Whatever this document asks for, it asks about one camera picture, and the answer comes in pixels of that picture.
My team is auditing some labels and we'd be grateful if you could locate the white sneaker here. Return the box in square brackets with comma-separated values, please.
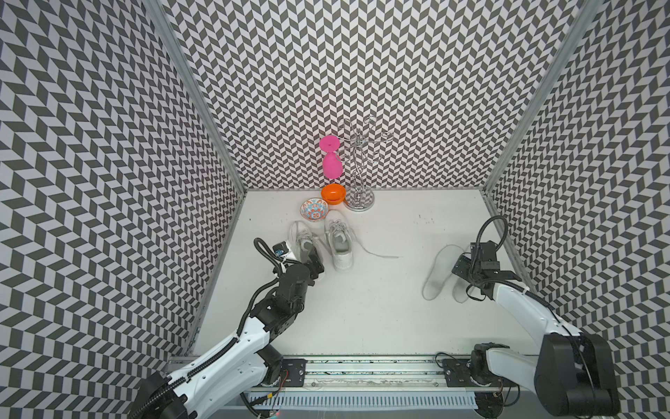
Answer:
[288, 221, 321, 263]
[325, 209, 400, 272]

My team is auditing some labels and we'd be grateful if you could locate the white shoe insole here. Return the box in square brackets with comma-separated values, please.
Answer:
[422, 244, 465, 301]
[452, 277, 471, 304]

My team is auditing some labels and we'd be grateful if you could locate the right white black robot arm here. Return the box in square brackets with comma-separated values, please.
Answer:
[452, 241, 620, 418]

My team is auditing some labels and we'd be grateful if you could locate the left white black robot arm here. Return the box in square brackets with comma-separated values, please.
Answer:
[127, 238, 325, 418]

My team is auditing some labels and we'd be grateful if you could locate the patterned small bowl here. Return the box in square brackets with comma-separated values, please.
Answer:
[299, 197, 330, 222]

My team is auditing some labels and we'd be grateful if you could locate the orange plastic bowl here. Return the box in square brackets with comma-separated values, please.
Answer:
[321, 183, 347, 205]

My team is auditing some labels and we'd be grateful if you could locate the pink plastic wine glass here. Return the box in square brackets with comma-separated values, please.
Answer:
[319, 135, 344, 180]

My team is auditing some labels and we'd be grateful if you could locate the chrome glass holder stand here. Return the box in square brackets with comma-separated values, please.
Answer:
[341, 115, 394, 213]

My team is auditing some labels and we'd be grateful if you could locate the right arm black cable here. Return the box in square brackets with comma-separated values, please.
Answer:
[465, 215, 598, 399]

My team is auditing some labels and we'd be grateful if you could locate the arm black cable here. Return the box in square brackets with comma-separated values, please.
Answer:
[465, 215, 598, 399]
[130, 236, 286, 419]

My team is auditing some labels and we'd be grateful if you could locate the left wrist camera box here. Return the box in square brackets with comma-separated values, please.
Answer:
[272, 241, 295, 265]

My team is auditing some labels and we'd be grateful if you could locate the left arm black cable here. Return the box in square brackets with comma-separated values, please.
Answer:
[130, 236, 286, 419]

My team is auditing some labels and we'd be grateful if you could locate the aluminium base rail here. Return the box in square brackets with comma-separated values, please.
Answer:
[156, 355, 593, 394]

